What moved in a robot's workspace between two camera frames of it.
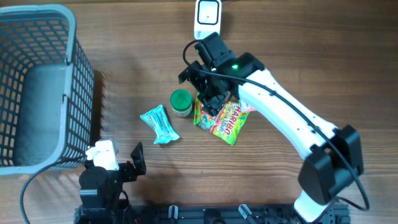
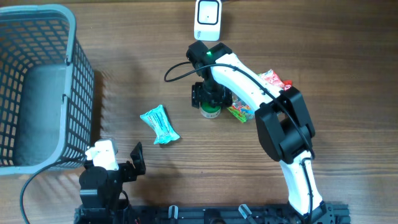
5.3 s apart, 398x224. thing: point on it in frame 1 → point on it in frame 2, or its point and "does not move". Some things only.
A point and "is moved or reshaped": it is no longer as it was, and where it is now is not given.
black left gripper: [131, 175] does not move
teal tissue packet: [157, 119] does not move
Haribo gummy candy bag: [227, 124] is moved or reshaped
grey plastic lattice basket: [47, 89] does not move
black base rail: [202, 214] does not move
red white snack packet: [244, 107] is moved or reshaped
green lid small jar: [181, 102] → [209, 115]
